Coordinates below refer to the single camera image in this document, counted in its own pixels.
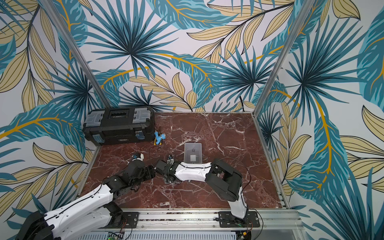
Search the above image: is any grey plastic storage box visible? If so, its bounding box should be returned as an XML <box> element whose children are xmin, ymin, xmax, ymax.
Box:
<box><xmin>184</xmin><ymin>143</ymin><xmax>203</xmax><ymax>164</ymax></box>

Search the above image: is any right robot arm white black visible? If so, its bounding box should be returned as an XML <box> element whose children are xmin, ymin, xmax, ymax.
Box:
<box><xmin>155</xmin><ymin>160</ymin><xmax>248</xmax><ymax>219</ymax></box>

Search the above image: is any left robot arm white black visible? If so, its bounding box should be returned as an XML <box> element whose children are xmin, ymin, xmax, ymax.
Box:
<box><xmin>16</xmin><ymin>159</ymin><xmax>156</xmax><ymax>240</ymax></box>

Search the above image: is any blue toy figure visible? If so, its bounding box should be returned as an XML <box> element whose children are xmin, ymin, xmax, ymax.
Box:
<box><xmin>154</xmin><ymin>131</ymin><xmax>166</xmax><ymax>146</ymax></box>

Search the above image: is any black plastic toolbox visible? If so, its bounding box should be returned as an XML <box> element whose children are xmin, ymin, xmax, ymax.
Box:
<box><xmin>83</xmin><ymin>106</ymin><xmax>155</xmax><ymax>146</ymax></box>

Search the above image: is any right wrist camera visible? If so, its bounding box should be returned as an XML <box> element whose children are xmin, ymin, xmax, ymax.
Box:
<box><xmin>167</xmin><ymin>155</ymin><xmax>175</xmax><ymax>165</ymax></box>

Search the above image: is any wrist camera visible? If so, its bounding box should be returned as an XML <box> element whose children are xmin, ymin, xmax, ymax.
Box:
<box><xmin>132</xmin><ymin>153</ymin><xmax>144</xmax><ymax>161</ymax></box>
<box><xmin>167</xmin><ymin>155</ymin><xmax>175</xmax><ymax>165</ymax></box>

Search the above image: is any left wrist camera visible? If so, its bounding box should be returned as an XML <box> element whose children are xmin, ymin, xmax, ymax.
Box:
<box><xmin>132</xmin><ymin>153</ymin><xmax>144</xmax><ymax>161</ymax></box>

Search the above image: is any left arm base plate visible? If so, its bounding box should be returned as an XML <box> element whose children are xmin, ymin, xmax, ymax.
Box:
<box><xmin>101</xmin><ymin>211</ymin><xmax>140</xmax><ymax>229</ymax></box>

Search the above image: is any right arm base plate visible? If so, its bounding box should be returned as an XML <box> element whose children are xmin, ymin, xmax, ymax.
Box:
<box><xmin>215</xmin><ymin>211</ymin><xmax>261</xmax><ymax>229</ymax></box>

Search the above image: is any aluminium rail front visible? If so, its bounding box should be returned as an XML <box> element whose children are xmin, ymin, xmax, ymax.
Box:
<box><xmin>117</xmin><ymin>209</ymin><xmax>309</xmax><ymax>240</ymax></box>

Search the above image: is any left metal frame post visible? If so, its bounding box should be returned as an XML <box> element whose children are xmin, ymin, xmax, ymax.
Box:
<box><xmin>40</xmin><ymin>0</ymin><xmax>112</xmax><ymax>108</ymax></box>

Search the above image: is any metal frame post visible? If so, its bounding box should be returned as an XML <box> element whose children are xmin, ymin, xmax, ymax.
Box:
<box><xmin>253</xmin><ymin>1</ymin><xmax>315</xmax><ymax>120</ymax></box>
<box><xmin>40</xmin><ymin>0</ymin><xmax>112</xmax><ymax>108</ymax></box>

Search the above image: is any right metal frame post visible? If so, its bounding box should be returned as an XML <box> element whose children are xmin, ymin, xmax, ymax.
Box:
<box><xmin>253</xmin><ymin>1</ymin><xmax>315</xmax><ymax>120</ymax></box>

